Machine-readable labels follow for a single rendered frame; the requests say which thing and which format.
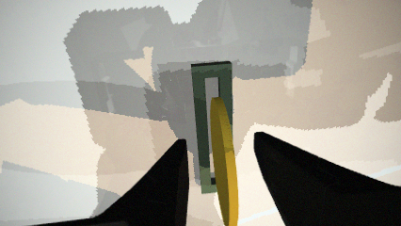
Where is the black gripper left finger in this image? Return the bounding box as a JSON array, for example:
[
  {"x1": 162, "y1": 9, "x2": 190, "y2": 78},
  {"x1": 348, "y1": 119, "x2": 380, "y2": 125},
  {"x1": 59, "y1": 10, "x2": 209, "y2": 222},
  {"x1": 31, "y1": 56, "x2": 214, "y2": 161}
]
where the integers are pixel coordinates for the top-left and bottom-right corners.
[{"x1": 31, "y1": 138, "x2": 189, "y2": 226}]

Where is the gold coin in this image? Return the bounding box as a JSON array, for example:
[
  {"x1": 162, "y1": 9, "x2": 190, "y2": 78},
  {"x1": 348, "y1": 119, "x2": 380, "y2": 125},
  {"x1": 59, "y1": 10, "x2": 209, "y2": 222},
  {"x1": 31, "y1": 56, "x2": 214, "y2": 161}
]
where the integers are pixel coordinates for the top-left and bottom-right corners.
[{"x1": 210, "y1": 97, "x2": 238, "y2": 226}]

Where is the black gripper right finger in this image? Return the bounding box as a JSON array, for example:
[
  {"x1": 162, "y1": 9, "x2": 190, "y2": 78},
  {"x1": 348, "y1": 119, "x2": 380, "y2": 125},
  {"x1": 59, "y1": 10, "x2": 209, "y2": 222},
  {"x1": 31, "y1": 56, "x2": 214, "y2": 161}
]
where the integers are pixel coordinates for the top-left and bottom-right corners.
[{"x1": 253, "y1": 132, "x2": 401, "y2": 226}]

